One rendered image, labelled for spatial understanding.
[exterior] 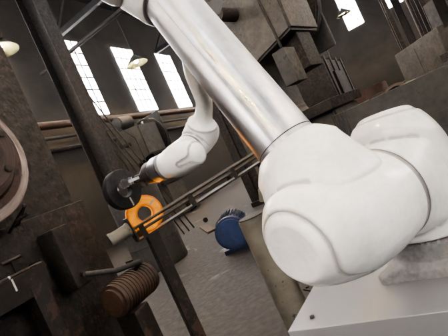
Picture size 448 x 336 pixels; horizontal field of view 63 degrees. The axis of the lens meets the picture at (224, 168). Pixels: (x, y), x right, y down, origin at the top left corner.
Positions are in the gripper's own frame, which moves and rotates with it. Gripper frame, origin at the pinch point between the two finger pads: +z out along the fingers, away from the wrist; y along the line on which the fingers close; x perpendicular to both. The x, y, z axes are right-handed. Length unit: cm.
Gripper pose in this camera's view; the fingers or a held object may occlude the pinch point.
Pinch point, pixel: (121, 185)
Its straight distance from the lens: 142.3
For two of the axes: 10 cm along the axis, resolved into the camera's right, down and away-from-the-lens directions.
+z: -7.5, 2.8, 5.9
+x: -3.8, -9.2, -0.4
